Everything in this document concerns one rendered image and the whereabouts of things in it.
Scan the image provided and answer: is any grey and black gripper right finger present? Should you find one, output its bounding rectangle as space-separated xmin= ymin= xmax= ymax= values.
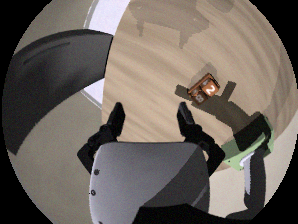
xmin=176 ymin=102 xmax=225 ymax=177

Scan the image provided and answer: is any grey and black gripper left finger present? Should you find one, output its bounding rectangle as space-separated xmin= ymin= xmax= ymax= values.
xmin=77 ymin=102 xmax=126 ymax=175

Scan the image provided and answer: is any brown rectangular tray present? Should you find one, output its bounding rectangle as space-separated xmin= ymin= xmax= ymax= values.
xmin=187 ymin=73 xmax=220 ymax=97

